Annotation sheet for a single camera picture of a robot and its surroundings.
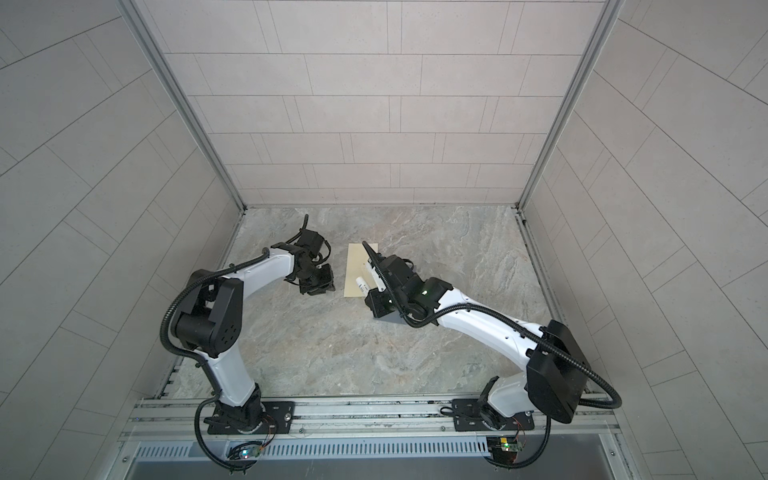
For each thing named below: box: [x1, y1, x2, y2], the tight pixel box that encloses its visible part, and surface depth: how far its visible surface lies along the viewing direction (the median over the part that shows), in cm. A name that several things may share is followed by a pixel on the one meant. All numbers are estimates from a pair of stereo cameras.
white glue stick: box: [355, 276, 370, 297], surface depth 79 cm
